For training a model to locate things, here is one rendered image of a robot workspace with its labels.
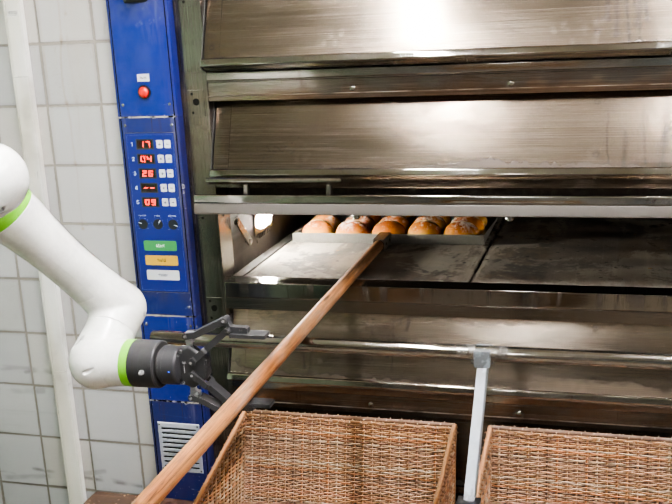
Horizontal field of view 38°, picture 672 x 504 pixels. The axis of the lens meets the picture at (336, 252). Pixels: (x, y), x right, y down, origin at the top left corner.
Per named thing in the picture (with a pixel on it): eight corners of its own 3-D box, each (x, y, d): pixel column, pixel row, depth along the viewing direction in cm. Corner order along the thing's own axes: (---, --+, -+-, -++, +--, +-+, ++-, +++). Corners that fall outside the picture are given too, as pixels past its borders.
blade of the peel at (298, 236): (484, 245, 269) (484, 235, 269) (292, 242, 284) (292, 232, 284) (499, 215, 303) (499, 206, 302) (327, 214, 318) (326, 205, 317)
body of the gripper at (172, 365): (170, 336, 192) (214, 338, 189) (174, 377, 194) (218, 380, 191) (153, 350, 185) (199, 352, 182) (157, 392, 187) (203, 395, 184)
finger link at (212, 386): (191, 370, 186) (187, 375, 186) (236, 410, 185) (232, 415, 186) (199, 363, 190) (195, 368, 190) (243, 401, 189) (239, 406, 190)
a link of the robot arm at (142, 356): (126, 395, 187) (121, 350, 185) (153, 373, 198) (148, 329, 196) (155, 397, 185) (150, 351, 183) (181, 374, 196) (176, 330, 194)
